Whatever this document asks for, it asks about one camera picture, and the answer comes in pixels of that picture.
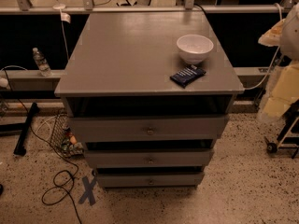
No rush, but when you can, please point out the grey drawer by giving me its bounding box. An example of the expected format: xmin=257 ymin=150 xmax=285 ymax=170
xmin=84 ymin=150 xmax=214 ymax=168
xmin=96 ymin=173 xmax=205 ymax=188
xmin=69 ymin=116 xmax=228 ymax=143

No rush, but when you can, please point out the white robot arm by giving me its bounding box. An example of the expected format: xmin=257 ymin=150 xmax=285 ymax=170
xmin=258 ymin=4 xmax=299 ymax=118

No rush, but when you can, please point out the grey drawer cabinet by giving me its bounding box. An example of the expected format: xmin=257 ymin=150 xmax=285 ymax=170
xmin=55 ymin=10 xmax=244 ymax=176

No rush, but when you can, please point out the grey top drawer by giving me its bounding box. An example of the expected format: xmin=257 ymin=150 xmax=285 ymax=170
xmin=69 ymin=116 xmax=228 ymax=143

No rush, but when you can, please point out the grey bottom drawer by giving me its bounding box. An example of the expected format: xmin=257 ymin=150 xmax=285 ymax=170
xmin=96 ymin=173 xmax=205 ymax=188

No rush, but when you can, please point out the dark blue snack packet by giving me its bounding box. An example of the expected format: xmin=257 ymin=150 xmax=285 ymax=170
xmin=170 ymin=65 xmax=206 ymax=88

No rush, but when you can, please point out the white ceramic bowl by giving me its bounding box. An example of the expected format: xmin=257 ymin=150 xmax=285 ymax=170
xmin=177 ymin=35 xmax=214 ymax=64

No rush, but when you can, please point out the blue tape cross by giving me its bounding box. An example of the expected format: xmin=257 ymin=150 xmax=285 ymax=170
xmin=78 ymin=176 xmax=96 ymax=206

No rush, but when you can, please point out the clear plastic water bottle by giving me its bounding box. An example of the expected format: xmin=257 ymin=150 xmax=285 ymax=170
xmin=33 ymin=48 xmax=51 ymax=77

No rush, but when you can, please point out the grey metal railing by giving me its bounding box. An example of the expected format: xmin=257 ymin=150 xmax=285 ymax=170
xmin=0 ymin=0 xmax=299 ymax=92

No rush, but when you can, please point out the black bar on floor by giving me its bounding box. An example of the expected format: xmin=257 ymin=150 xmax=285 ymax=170
xmin=14 ymin=103 xmax=39 ymax=156

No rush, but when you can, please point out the wheeled cart base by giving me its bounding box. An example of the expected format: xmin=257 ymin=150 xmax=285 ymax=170
xmin=264 ymin=101 xmax=299 ymax=159

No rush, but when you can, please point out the wire mesh basket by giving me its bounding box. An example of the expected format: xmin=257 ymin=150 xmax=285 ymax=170
xmin=50 ymin=114 xmax=84 ymax=158

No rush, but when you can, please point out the black floor cable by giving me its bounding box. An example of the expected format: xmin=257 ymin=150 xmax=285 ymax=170
xmin=2 ymin=68 xmax=83 ymax=224

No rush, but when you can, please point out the white hanging cable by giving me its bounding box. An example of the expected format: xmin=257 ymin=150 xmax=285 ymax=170
xmin=243 ymin=2 xmax=284 ymax=91

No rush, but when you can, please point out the white lamp with cord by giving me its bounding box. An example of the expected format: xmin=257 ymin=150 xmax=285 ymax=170
xmin=52 ymin=0 xmax=71 ymax=60

